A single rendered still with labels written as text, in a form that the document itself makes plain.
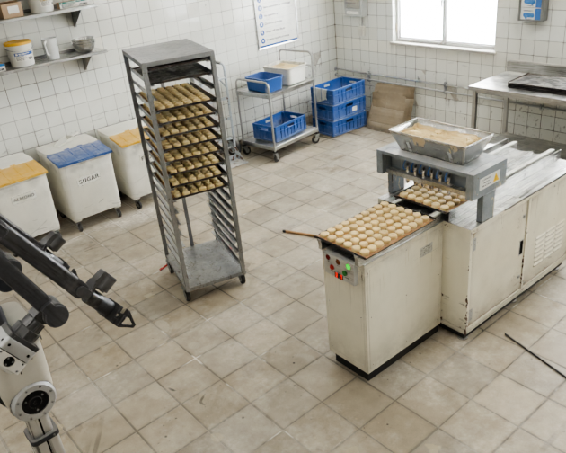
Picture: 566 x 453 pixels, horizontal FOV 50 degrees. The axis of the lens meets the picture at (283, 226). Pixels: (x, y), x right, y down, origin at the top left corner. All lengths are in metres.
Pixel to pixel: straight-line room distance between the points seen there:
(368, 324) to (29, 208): 3.53
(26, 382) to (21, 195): 3.63
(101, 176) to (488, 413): 4.11
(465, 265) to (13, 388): 2.55
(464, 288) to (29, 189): 3.87
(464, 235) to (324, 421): 1.34
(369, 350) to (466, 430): 0.67
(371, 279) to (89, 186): 3.47
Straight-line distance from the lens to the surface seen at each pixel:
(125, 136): 6.35
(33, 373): 2.39
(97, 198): 6.17
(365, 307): 3.44
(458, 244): 3.75
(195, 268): 4.84
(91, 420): 3.94
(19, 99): 6.42
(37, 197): 5.94
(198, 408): 3.79
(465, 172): 3.55
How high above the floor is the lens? 2.54
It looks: 27 degrees down
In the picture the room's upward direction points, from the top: 6 degrees counter-clockwise
